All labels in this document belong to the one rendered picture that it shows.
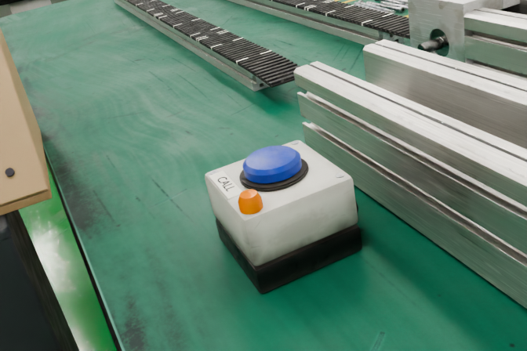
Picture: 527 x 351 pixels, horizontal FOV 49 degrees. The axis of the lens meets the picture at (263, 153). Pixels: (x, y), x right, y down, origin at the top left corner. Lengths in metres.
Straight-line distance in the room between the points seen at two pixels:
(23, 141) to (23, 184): 0.04
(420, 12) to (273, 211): 0.37
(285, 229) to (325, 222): 0.03
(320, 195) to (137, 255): 0.16
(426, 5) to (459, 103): 0.22
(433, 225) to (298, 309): 0.11
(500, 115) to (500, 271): 0.12
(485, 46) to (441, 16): 0.06
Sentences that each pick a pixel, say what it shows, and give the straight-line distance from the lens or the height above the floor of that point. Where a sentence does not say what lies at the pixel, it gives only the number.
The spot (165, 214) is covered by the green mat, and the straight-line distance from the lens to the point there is 0.50.
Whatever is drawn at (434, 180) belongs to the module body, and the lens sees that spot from 0.38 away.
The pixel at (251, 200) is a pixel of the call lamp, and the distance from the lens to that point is 0.35.
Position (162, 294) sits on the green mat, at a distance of 0.41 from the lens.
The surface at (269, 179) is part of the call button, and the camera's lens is 0.37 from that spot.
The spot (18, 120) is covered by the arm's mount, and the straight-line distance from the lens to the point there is 0.62.
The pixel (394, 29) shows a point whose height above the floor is 0.81.
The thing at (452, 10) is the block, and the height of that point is 0.87.
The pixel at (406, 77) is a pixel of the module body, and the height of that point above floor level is 0.85.
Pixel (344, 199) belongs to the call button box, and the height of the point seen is 0.83.
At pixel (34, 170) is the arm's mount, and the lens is 0.60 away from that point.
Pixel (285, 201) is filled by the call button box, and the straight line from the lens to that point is 0.36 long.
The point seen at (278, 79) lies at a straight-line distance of 0.66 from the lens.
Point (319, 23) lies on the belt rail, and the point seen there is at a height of 0.79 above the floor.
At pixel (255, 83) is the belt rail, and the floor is 0.79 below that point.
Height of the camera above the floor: 1.03
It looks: 26 degrees down
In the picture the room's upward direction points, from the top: 11 degrees counter-clockwise
